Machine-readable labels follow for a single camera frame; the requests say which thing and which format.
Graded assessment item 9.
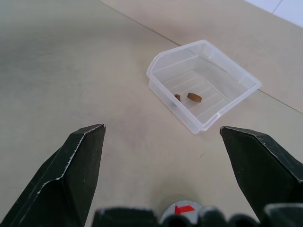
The large brown flat piece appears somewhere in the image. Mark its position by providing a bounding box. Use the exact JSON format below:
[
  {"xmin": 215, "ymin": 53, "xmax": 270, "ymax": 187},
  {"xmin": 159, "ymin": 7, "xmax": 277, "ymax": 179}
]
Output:
[{"xmin": 187, "ymin": 92, "xmax": 204, "ymax": 103}]

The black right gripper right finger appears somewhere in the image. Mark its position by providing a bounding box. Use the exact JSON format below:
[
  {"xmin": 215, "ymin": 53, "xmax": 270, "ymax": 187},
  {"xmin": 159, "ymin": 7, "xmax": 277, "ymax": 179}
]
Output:
[{"xmin": 219, "ymin": 126, "xmax": 303, "ymax": 223}]

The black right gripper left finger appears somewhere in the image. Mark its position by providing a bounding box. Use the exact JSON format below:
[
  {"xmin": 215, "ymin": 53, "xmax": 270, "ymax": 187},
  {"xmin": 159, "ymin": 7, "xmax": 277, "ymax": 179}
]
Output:
[{"xmin": 0, "ymin": 123, "xmax": 107, "ymax": 227}]

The clear plastic box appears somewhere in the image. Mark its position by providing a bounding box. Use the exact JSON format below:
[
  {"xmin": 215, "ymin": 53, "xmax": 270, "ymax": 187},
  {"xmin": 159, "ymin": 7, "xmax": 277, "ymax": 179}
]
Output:
[{"xmin": 146, "ymin": 39, "xmax": 262, "ymax": 136}]

